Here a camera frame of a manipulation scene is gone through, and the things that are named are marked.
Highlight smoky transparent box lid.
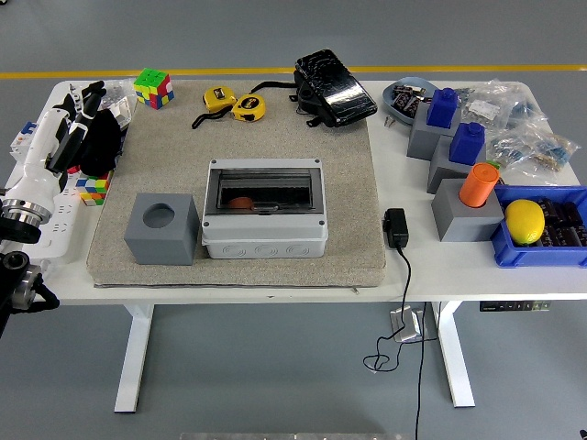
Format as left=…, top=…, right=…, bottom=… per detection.
left=205, top=167, right=321, bottom=216

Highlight white table leg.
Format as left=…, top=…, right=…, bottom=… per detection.
left=430, top=301, right=476, bottom=409
left=113, top=303, right=155, bottom=413

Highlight rubik's cube white face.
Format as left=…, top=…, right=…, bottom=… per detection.
left=75, top=171, right=113, bottom=206

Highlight silver metal bracket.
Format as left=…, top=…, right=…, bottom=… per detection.
left=389, top=307, right=426, bottom=344

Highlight grey-brown mat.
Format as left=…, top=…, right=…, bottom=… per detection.
left=85, top=80, right=387, bottom=289

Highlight clear bags of small parts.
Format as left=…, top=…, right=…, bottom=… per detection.
left=103, top=78, right=139, bottom=132

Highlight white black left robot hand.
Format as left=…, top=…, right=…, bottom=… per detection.
left=3, top=80, right=107, bottom=206

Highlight blue plastic bin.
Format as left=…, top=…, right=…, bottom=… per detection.
left=489, top=184, right=587, bottom=270

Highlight white circuit breaker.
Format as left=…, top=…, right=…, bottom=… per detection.
left=9, top=119, right=40, bottom=162

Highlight black capacitors heap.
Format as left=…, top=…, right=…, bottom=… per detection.
left=531, top=196, right=587, bottom=248

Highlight white power strip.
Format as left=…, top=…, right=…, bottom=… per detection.
left=22, top=171, right=86, bottom=265

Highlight clear bag of blue parts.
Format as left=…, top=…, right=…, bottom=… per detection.
left=504, top=84, right=551, bottom=134

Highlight blue-grey dish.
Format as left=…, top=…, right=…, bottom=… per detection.
left=382, top=76, right=444, bottom=126

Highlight clear bag white label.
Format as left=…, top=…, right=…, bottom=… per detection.
left=460, top=80, right=517, bottom=132

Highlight grey electrical junction box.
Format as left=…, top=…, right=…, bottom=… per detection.
left=201, top=158, right=329, bottom=260

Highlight clear bag of resistors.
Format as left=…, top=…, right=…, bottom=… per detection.
left=486, top=124, right=581, bottom=174

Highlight black table control panel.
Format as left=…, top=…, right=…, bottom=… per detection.
left=479, top=300, right=552, bottom=313

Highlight yellow tape measure with strap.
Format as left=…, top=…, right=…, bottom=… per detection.
left=191, top=86, right=238, bottom=129

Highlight glossy black pouch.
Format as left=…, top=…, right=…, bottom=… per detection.
left=249, top=49, right=379, bottom=128

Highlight black floor cable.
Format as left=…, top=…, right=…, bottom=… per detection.
left=415, top=301, right=427, bottom=440

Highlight black power adapter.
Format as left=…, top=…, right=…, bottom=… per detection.
left=382, top=207, right=410, bottom=249

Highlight blue block battery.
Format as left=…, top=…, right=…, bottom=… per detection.
left=448, top=121, right=487, bottom=166
left=426, top=87, right=461, bottom=128

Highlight black cloth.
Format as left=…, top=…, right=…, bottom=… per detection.
left=68, top=108, right=126, bottom=178

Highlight rubik's cube green face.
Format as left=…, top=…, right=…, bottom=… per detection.
left=133, top=68, right=175, bottom=111

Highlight thin black adapter cord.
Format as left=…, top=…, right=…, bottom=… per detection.
left=363, top=246, right=441, bottom=373

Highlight yellow lemon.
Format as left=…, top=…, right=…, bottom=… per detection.
left=504, top=199, right=547, bottom=246

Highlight grey holder block round hole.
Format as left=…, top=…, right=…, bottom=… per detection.
left=123, top=192, right=202, bottom=266

